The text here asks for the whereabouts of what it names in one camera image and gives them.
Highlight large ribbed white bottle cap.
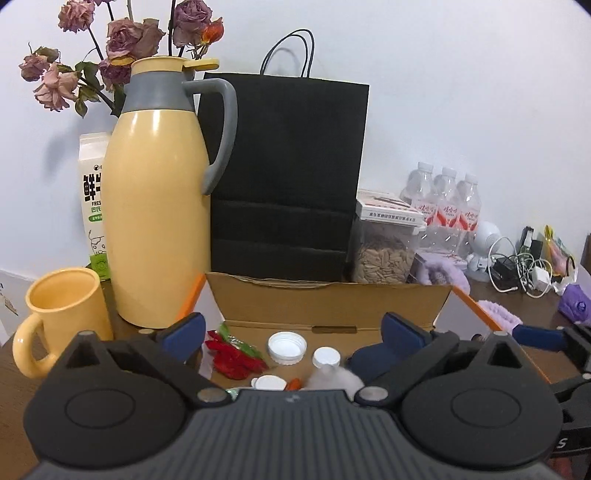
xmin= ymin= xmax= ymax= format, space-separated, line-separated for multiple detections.
xmin=268 ymin=332 xmax=308 ymax=365

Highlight small white printed box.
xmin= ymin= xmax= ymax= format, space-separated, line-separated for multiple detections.
xmin=355 ymin=189 xmax=423 ymax=227

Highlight clear seed container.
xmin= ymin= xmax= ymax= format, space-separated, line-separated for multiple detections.
xmin=352 ymin=217 xmax=428 ymax=284

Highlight clear water bottle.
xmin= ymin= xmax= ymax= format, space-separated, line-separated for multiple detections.
xmin=427 ymin=167 xmax=459 ymax=252
xmin=455 ymin=173 xmax=482 ymax=250
xmin=401 ymin=161 xmax=435 ymax=206

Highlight cardboard box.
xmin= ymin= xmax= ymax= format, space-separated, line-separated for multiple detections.
xmin=178 ymin=271 xmax=552 ymax=398

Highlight white milk carton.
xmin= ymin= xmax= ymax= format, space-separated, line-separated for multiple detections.
xmin=78 ymin=132 xmax=114 ymax=282

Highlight tangle of cables and chargers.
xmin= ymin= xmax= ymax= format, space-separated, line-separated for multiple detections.
xmin=488 ymin=237 xmax=555 ymax=298

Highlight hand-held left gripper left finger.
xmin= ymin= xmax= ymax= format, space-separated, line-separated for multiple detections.
xmin=65 ymin=312 xmax=229 ymax=408

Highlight red wrapper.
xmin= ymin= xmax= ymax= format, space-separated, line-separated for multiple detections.
xmin=203 ymin=323 xmax=269 ymax=381

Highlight grey fluffy ball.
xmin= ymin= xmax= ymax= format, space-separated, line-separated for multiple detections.
xmin=307 ymin=364 xmax=354 ymax=398

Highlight small white bottle cap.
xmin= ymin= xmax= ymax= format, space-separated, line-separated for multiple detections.
xmin=252 ymin=375 xmax=289 ymax=392
xmin=312 ymin=347 xmax=341 ymax=369

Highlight purple tissue pack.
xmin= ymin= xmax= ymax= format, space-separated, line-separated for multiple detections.
xmin=558 ymin=282 xmax=591 ymax=324

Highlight black paper bag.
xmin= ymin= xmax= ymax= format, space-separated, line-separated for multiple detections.
xmin=196 ymin=30 xmax=370 ymax=283

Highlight dark blue cloth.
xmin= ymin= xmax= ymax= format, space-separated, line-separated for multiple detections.
xmin=346 ymin=344 xmax=393 ymax=384

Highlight small black green box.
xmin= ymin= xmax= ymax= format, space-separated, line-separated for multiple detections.
xmin=519 ymin=226 xmax=546 ymax=259

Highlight yellow mug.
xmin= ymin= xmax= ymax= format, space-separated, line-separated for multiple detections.
xmin=12 ymin=267 xmax=114 ymax=379

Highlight white robot figure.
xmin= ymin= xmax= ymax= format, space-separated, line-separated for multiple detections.
xmin=466 ymin=222 xmax=504 ymax=282

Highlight dried rose bouquet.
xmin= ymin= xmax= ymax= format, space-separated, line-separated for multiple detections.
xmin=18 ymin=0 xmax=225 ymax=118

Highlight purple fluffy headband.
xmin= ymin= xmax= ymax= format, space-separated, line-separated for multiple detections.
xmin=416 ymin=258 xmax=471 ymax=296

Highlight colourful snack packet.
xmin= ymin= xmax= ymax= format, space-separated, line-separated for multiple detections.
xmin=542 ymin=224 xmax=578 ymax=278

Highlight black power adapter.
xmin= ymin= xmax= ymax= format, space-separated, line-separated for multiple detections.
xmin=494 ymin=258 xmax=520 ymax=287

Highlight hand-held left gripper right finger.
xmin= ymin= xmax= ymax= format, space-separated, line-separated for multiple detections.
xmin=355 ymin=312 xmax=520 ymax=407

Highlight yellow thermos jug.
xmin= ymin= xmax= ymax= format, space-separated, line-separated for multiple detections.
xmin=102 ymin=56 xmax=238 ymax=329

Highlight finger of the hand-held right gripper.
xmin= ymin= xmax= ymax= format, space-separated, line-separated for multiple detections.
xmin=512 ymin=323 xmax=591 ymax=365

